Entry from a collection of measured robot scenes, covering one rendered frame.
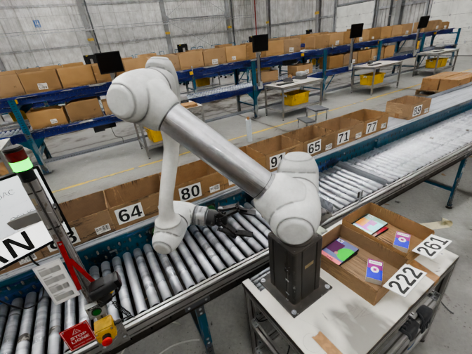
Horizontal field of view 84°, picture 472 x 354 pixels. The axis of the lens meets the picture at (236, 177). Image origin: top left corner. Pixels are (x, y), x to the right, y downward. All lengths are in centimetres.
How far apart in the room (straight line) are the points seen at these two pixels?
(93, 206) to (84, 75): 429
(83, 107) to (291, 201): 537
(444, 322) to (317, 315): 132
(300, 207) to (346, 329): 71
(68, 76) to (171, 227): 526
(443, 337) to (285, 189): 185
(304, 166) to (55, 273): 99
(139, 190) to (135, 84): 136
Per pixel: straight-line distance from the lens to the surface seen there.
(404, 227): 188
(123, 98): 79
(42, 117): 597
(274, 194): 79
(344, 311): 141
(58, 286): 126
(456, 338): 248
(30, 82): 614
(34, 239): 125
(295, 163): 96
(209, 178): 187
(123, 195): 206
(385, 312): 146
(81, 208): 208
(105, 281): 122
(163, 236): 105
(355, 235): 167
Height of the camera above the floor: 188
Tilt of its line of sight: 28 degrees down
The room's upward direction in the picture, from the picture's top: 7 degrees counter-clockwise
